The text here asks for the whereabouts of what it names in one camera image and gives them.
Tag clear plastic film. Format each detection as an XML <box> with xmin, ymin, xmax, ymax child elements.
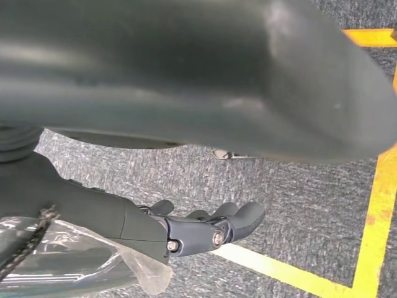
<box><xmin>0</xmin><ymin>215</ymin><xmax>174</xmax><ymax>297</ymax></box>

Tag black braided cable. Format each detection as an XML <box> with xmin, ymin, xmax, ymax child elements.
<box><xmin>0</xmin><ymin>205</ymin><xmax>60</xmax><ymax>284</ymax></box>

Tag yellow floor tape square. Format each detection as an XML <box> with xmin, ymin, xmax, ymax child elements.
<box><xmin>211</xmin><ymin>29</ymin><xmax>397</xmax><ymax>298</ymax></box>

